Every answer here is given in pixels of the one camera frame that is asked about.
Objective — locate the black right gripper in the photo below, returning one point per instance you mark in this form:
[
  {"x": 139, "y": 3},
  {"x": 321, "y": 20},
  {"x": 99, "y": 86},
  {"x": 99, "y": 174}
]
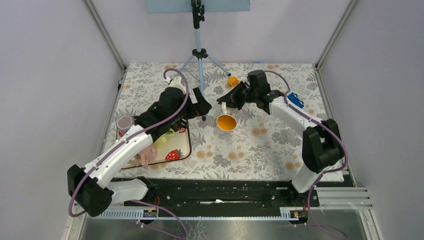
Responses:
[{"x": 232, "y": 99}]

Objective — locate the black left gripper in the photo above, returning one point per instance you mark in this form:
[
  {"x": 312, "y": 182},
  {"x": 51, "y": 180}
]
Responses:
[{"x": 202, "y": 107}]

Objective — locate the floral mug orange inside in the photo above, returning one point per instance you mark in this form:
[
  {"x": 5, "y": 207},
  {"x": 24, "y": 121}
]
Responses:
[{"x": 225, "y": 121}]

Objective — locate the yellow mug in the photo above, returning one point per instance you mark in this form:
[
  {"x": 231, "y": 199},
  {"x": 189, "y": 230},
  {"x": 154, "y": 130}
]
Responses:
[{"x": 163, "y": 140}]

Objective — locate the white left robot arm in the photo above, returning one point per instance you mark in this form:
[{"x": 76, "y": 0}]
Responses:
[{"x": 91, "y": 186}]

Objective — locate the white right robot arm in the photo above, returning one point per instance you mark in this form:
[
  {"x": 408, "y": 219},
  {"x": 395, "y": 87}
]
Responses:
[{"x": 322, "y": 146}]

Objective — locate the pink mug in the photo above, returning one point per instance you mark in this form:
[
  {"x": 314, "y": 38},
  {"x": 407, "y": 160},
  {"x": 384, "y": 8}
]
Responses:
[{"x": 148, "y": 155}]

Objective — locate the small orange toy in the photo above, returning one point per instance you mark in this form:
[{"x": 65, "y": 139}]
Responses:
[{"x": 233, "y": 81}]

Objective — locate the floral tablecloth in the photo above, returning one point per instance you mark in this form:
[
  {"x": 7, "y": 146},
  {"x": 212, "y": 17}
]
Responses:
[{"x": 261, "y": 147}]

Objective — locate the strawberry print tray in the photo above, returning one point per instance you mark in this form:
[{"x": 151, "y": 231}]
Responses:
[{"x": 178, "y": 148}]

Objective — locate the blue toy car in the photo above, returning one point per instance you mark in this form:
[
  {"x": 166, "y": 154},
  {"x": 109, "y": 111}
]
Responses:
[{"x": 293, "y": 97}]

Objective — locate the purple cup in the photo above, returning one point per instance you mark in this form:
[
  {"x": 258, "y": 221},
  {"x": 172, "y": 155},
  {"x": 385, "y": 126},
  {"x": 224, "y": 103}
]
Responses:
[{"x": 123, "y": 124}]

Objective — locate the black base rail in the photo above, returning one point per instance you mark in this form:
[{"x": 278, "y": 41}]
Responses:
[{"x": 225, "y": 198}]

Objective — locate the blue camera tripod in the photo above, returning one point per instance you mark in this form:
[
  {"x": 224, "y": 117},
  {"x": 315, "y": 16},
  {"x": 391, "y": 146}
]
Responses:
[{"x": 198, "y": 11}]

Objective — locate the blue board on wall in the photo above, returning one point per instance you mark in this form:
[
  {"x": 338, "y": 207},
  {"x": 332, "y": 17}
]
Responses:
[{"x": 186, "y": 6}]

